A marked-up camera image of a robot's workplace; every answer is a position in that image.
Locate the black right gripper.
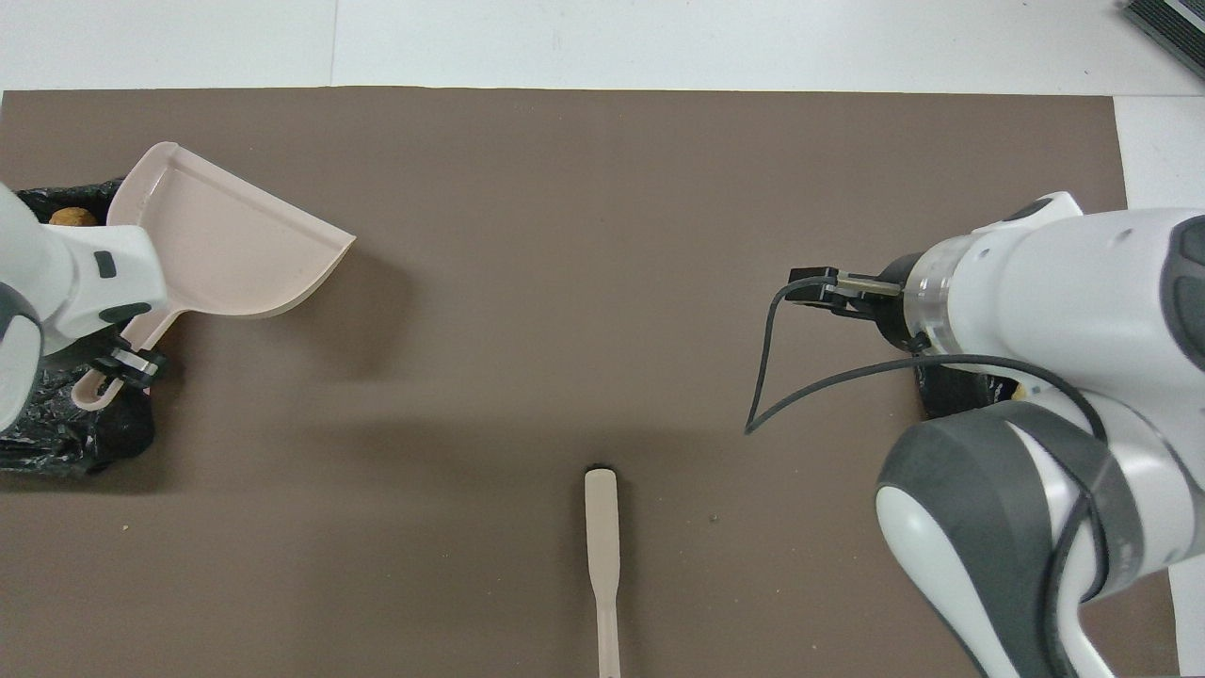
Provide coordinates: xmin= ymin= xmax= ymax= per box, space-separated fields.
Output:
xmin=787 ymin=250 xmax=935 ymax=356

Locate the beige brush with black bristles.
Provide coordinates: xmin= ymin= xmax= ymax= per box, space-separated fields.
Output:
xmin=584 ymin=466 xmax=623 ymax=678

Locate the crumpled bin with black bag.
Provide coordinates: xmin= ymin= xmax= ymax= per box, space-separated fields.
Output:
xmin=0 ymin=179 xmax=175 ymax=476

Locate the brown table mat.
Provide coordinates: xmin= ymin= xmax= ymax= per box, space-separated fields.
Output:
xmin=0 ymin=87 xmax=1182 ymax=678

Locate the beige plastic dustpan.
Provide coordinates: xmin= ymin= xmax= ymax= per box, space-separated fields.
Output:
xmin=72 ymin=141 xmax=357 ymax=412

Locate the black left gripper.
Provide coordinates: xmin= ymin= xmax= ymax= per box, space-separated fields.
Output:
xmin=56 ymin=318 xmax=169 ymax=389

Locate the boxy bin with black bag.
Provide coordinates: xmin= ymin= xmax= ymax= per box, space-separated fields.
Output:
xmin=916 ymin=361 xmax=1029 ymax=421

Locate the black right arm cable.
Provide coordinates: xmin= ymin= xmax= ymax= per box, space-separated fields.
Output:
xmin=744 ymin=276 xmax=1135 ymax=678

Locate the black ribbed object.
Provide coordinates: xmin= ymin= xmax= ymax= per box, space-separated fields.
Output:
xmin=1123 ymin=0 xmax=1205 ymax=81

